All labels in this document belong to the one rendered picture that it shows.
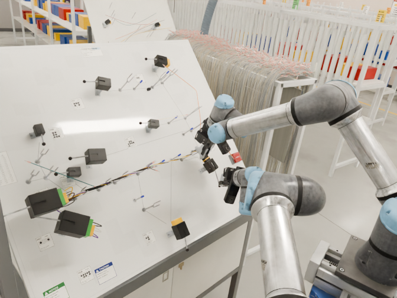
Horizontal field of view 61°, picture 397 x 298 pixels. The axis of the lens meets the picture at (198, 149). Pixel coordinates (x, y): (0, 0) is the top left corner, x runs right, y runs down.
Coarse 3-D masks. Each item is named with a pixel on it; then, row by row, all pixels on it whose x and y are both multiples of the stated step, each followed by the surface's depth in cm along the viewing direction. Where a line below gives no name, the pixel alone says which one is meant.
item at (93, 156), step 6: (90, 150) 126; (96, 150) 128; (102, 150) 129; (84, 156) 126; (90, 156) 126; (96, 156) 127; (102, 156) 128; (90, 162) 126; (96, 162) 128; (102, 162) 130; (90, 168) 135
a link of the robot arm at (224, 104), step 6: (222, 96) 139; (228, 96) 140; (216, 102) 139; (222, 102) 137; (228, 102) 137; (234, 102) 139; (216, 108) 140; (222, 108) 138; (228, 108) 138; (210, 114) 145; (216, 114) 141; (222, 114) 139; (216, 120) 143; (222, 120) 141
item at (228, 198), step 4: (232, 184) 147; (228, 188) 149; (232, 188) 148; (236, 188) 148; (228, 192) 148; (232, 192) 149; (236, 192) 149; (224, 196) 151; (228, 196) 149; (232, 196) 149; (224, 200) 150; (228, 200) 150; (232, 200) 150; (232, 204) 151
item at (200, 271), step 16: (224, 240) 179; (240, 240) 192; (192, 256) 162; (208, 256) 173; (224, 256) 186; (240, 256) 201; (176, 272) 157; (192, 272) 168; (208, 272) 180; (224, 272) 194; (176, 288) 163; (192, 288) 174; (208, 288) 187
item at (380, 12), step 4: (264, 0) 511; (296, 0) 465; (264, 4) 512; (292, 4) 471; (296, 4) 466; (292, 8) 472; (380, 12) 379; (384, 12) 376; (384, 16) 377; (376, 20) 384; (380, 20) 381; (384, 20) 378
